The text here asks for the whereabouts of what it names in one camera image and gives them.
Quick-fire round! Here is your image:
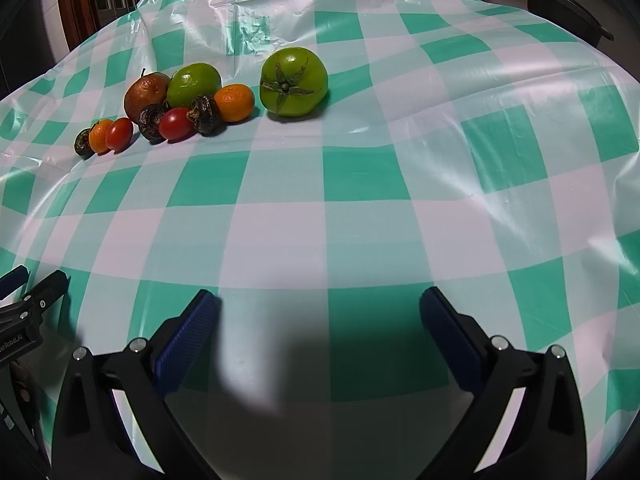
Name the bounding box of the large green tomato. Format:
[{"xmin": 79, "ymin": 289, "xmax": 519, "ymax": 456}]
[{"xmin": 259, "ymin": 47, "xmax": 329, "ymax": 117}]

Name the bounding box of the orange mandarin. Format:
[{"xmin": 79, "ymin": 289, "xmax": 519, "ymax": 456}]
[{"xmin": 214, "ymin": 84, "xmax": 256, "ymax": 123}]

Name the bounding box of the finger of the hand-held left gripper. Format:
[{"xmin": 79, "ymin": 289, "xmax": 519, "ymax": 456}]
[
  {"xmin": 0, "ymin": 266, "xmax": 30, "ymax": 302},
  {"xmin": 22, "ymin": 270, "xmax": 69, "ymax": 317}
]

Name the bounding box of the reddish brown apple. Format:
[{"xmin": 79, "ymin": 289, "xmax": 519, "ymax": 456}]
[{"xmin": 124, "ymin": 69, "xmax": 172, "ymax": 125}]

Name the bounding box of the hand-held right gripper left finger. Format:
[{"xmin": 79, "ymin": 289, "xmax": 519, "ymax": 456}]
[{"xmin": 51, "ymin": 289, "xmax": 223, "ymax": 480}]

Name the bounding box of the green white checked tablecloth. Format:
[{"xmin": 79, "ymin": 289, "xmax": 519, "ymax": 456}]
[{"xmin": 0, "ymin": 0, "xmax": 640, "ymax": 480}]

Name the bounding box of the green apple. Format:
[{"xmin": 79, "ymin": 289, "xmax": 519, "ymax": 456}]
[{"xmin": 166, "ymin": 63, "xmax": 222, "ymax": 109}]

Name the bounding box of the small orange kumquat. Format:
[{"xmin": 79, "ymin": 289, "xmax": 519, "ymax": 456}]
[{"xmin": 88, "ymin": 119, "xmax": 115, "ymax": 155}]

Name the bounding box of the red cherry tomato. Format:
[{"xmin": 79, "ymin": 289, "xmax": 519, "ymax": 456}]
[
  {"xmin": 158, "ymin": 107, "xmax": 196, "ymax": 141},
  {"xmin": 105, "ymin": 117, "xmax": 134, "ymax": 152}
]

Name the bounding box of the black lidded pot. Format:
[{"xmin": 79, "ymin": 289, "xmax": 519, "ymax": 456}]
[{"xmin": 517, "ymin": 0, "xmax": 615, "ymax": 48}]

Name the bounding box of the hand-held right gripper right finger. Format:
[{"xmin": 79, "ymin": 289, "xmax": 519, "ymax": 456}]
[{"xmin": 419, "ymin": 286, "xmax": 587, "ymax": 480}]

